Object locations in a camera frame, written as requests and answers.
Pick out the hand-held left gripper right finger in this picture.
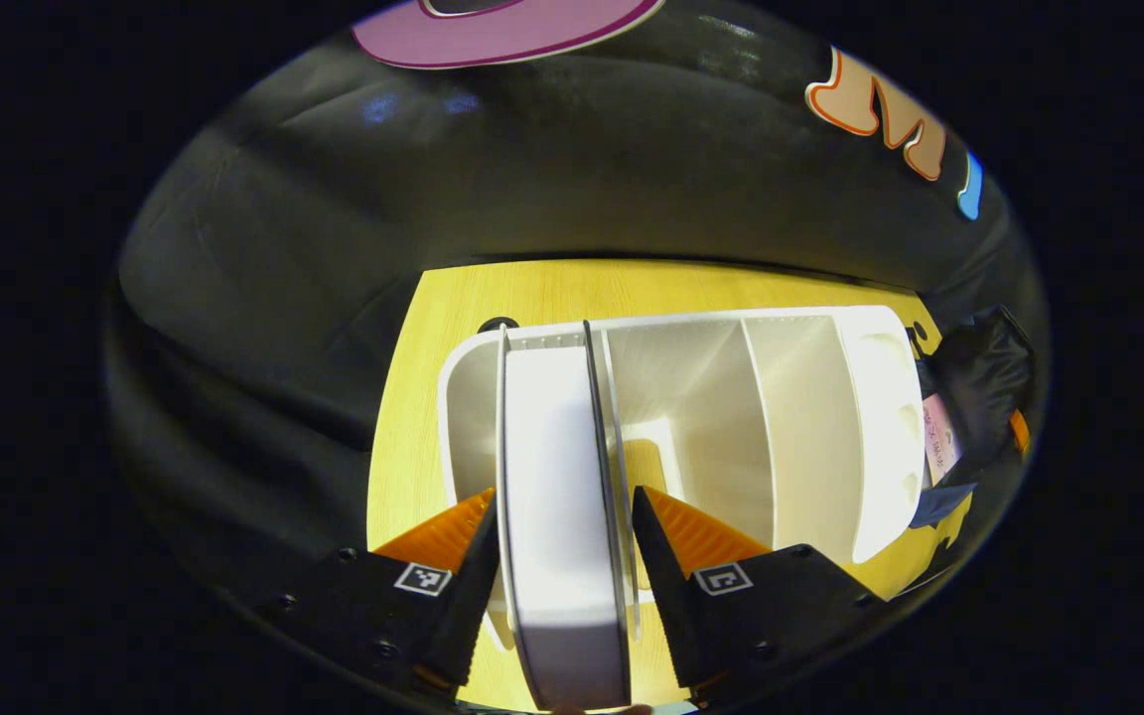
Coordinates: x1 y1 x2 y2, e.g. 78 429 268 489
632 485 886 706

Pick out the black backdrop cloth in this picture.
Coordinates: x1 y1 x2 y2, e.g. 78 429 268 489
105 0 1050 617

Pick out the blue schoolbag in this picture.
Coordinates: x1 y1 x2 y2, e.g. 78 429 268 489
910 305 1038 532

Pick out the pink book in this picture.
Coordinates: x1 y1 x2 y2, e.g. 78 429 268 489
922 392 963 488

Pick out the white book with dark cover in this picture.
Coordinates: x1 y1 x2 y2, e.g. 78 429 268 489
496 320 644 712

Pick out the white plastic bookshelf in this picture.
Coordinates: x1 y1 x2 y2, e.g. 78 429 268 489
436 305 930 646

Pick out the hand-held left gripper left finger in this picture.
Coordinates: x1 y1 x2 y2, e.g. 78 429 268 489
269 487 501 696

